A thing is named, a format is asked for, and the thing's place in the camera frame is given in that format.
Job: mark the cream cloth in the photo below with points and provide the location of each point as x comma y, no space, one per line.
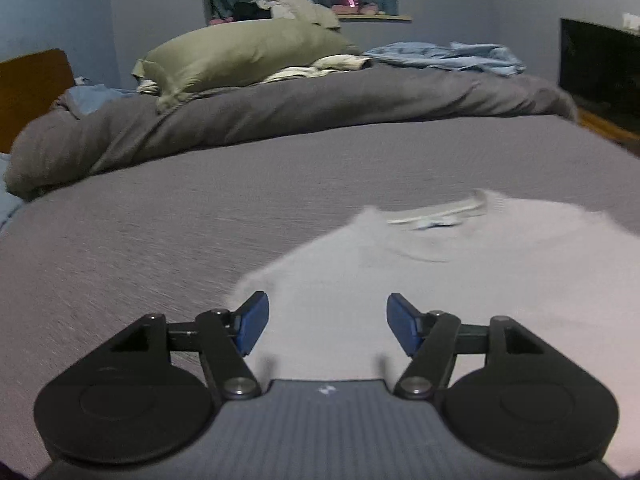
330,65

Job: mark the olive green pillow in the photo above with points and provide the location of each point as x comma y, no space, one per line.
240,55

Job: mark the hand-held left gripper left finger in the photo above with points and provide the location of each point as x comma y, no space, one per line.
252,322

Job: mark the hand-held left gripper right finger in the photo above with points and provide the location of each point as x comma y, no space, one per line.
402,325

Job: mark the cream padded jacket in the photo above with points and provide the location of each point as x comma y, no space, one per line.
300,7

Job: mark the wooden window sill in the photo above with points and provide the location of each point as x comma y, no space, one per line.
390,18

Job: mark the light blue denim shirt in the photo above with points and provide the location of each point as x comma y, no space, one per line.
450,57

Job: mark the white knit sweater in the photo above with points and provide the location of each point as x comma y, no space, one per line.
500,270

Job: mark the wooden headboard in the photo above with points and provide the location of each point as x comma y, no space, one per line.
30,90

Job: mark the light blue pillow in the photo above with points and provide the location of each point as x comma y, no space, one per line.
95,97

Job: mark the grey bed sheet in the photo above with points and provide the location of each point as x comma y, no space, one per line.
150,235

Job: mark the dark grey duvet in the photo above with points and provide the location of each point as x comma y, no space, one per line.
300,105

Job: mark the black television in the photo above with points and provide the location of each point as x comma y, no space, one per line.
600,70

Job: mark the wooden television stand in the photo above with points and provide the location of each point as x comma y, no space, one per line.
607,127

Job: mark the light blue sheet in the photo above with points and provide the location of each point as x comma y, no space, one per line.
7,190

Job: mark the white wall outlet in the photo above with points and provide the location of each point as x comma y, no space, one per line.
631,21

